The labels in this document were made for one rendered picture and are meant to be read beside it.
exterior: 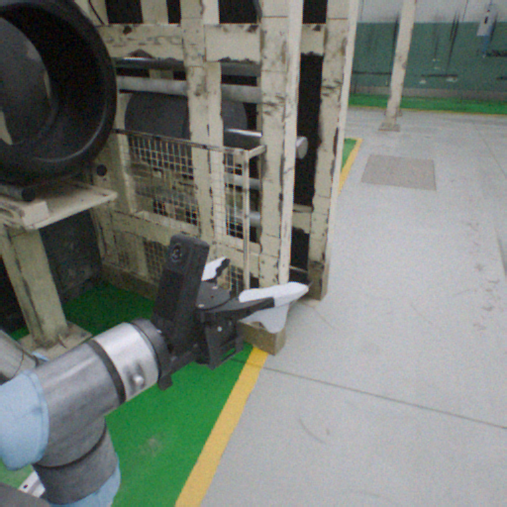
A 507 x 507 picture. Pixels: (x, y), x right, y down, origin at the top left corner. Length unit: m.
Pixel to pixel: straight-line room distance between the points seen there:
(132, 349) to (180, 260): 0.10
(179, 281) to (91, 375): 0.13
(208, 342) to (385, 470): 1.26
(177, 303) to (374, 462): 1.31
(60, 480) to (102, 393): 0.10
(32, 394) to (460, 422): 1.68
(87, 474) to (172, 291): 0.20
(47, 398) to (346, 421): 1.45
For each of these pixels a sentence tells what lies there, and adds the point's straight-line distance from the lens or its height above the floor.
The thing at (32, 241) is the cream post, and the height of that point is 0.57.
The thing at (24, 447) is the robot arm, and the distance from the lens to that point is 0.42.
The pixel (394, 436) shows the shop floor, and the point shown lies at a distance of 1.75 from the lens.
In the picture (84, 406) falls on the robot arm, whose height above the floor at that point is 1.05.
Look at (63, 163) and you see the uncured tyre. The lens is 1.47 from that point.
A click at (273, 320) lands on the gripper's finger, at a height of 1.04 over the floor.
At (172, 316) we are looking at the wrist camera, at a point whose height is 1.08.
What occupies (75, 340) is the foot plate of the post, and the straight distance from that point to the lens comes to 2.19.
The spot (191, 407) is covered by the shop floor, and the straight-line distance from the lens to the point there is 1.77.
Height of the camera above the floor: 1.36
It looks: 30 degrees down
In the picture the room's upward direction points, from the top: straight up
